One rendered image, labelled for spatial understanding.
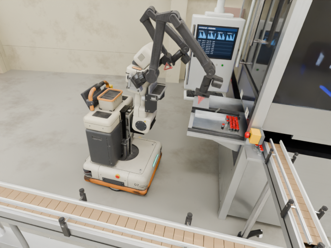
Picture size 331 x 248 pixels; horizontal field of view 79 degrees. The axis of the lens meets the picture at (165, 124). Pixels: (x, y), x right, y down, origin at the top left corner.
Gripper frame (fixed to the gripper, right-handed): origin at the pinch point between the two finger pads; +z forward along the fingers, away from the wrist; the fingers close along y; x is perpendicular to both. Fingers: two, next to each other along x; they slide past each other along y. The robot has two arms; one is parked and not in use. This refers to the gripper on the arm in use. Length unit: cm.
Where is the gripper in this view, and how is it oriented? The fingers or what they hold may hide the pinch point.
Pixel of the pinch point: (198, 103)
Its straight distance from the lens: 144.5
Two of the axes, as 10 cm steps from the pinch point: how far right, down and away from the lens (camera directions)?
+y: 9.5, 3.0, -0.4
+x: 2.0, -5.2, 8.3
